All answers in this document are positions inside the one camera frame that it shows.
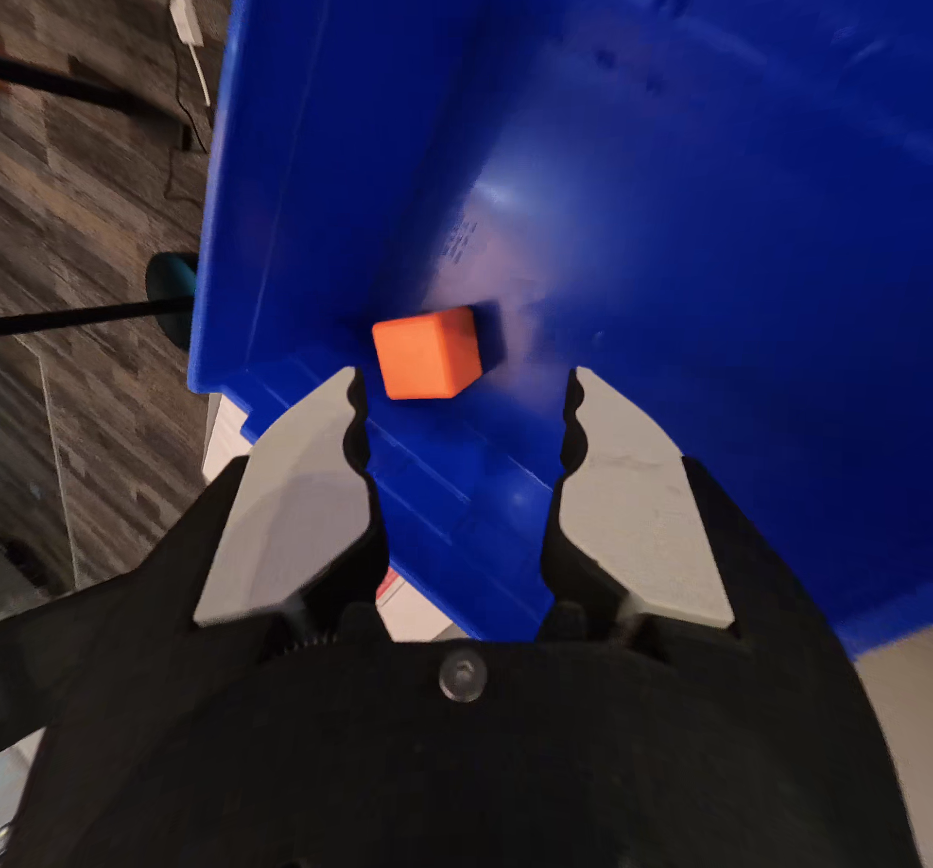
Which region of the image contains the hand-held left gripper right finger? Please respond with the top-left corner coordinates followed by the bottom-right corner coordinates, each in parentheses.
top-left (541, 366), bottom-right (736, 639)

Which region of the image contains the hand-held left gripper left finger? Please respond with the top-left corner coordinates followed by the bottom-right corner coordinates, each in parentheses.
top-left (192, 366), bottom-right (389, 639)

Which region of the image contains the orange cube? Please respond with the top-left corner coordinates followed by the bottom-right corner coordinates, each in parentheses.
top-left (372, 306), bottom-right (484, 401)

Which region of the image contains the large blue plastic bin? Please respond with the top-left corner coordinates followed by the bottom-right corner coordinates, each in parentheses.
top-left (187, 0), bottom-right (933, 658)

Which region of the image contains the black stand with teal base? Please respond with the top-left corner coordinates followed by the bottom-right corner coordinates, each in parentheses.
top-left (0, 251), bottom-right (199, 353)

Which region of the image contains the white panel with wooden edge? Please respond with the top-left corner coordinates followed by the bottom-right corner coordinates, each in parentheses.
top-left (202, 394), bottom-right (933, 868)

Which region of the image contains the black stand leg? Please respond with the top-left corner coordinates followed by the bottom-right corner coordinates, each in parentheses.
top-left (0, 57), bottom-right (195, 152)

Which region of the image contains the thin black cable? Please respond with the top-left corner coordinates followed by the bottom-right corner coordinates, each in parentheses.
top-left (162, 0), bottom-right (214, 202)

